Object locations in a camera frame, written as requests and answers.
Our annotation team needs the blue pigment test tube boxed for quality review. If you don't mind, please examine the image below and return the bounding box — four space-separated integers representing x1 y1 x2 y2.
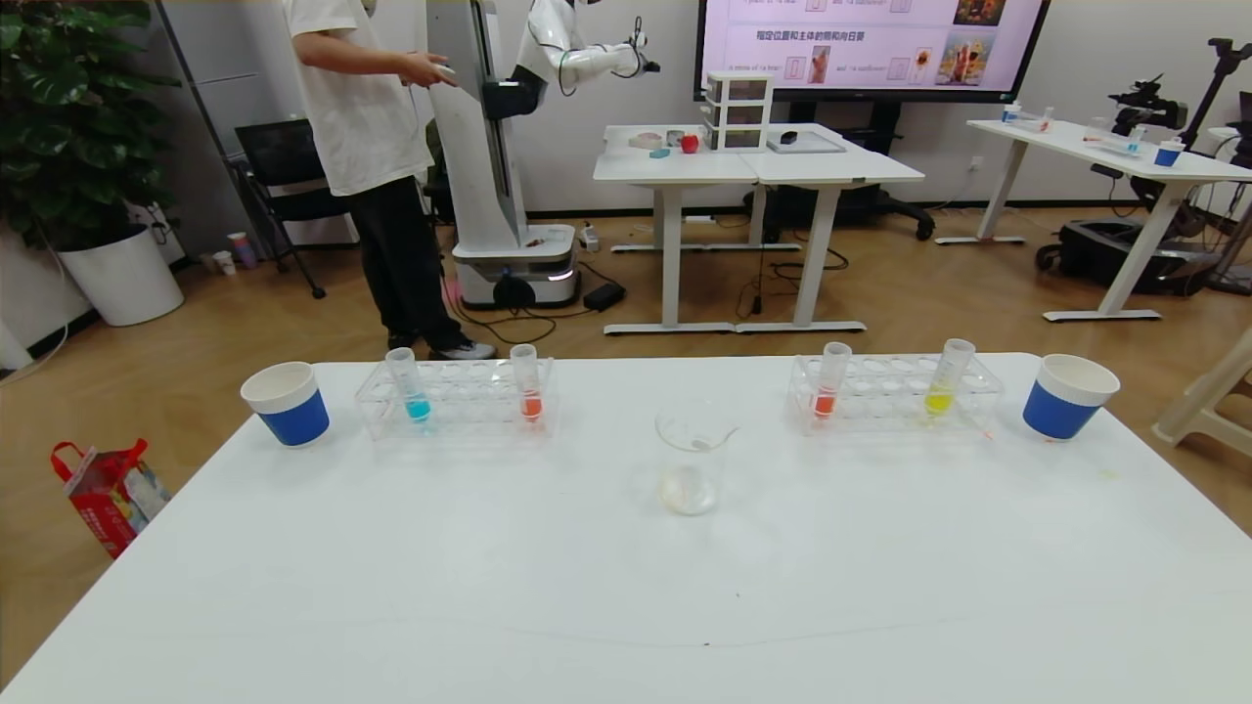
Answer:
384 347 433 424

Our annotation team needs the red gift bag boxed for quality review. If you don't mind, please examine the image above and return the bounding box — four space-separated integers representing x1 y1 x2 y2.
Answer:
51 438 172 560

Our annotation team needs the black camera rig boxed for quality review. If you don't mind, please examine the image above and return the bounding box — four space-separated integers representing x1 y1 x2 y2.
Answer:
1108 73 1192 138

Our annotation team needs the clear plastic test tube rack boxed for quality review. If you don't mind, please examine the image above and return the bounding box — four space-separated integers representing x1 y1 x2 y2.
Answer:
786 352 1006 437
354 356 560 441

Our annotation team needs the green leafy plant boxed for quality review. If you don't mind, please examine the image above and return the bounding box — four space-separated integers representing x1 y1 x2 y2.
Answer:
0 0 184 250

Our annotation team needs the yellow pigment test tube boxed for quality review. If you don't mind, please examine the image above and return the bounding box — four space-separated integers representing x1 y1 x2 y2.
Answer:
923 338 977 418

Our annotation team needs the white plant pot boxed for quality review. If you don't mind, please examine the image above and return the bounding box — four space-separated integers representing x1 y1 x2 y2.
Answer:
57 223 186 328

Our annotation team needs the beige plastic stool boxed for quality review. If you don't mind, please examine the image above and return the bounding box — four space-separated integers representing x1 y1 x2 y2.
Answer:
1152 328 1252 459

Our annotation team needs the grey flat tray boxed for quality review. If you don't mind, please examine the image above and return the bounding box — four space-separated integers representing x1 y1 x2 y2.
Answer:
766 129 848 154

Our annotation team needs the black folding chair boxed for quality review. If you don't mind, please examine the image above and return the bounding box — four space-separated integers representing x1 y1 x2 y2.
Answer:
233 118 355 300

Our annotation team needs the clear glass beaker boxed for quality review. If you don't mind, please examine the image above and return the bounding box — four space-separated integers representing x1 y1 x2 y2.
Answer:
654 399 741 517

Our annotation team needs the red pigment test tube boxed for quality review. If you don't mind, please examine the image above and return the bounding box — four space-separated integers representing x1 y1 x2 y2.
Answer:
510 343 545 424
812 341 853 421

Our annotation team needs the white humanoid robot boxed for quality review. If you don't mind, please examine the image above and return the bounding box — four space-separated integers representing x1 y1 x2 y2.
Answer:
426 0 661 311

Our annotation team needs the black screen stand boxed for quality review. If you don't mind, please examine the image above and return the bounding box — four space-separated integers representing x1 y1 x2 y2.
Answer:
743 101 936 243

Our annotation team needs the long white standing desk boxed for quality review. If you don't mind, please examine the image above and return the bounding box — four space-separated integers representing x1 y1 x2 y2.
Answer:
934 117 1252 324

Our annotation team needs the clear drawer organizer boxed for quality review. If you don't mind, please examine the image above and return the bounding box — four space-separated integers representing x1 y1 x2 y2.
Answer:
703 70 775 153

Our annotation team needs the blue white paper cup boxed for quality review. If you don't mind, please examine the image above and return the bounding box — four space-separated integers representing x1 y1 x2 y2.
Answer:
240 361 332 449
1022 353 1122 442

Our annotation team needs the person in white shirt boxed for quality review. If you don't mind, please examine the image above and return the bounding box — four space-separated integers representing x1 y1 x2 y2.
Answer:
282 0 498 363

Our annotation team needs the large wall display screen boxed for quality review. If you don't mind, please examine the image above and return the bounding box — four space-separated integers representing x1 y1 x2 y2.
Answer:
693 0 1052 105

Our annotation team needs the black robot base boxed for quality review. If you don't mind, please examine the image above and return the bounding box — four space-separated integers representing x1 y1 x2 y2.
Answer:
1037 219 1224 297

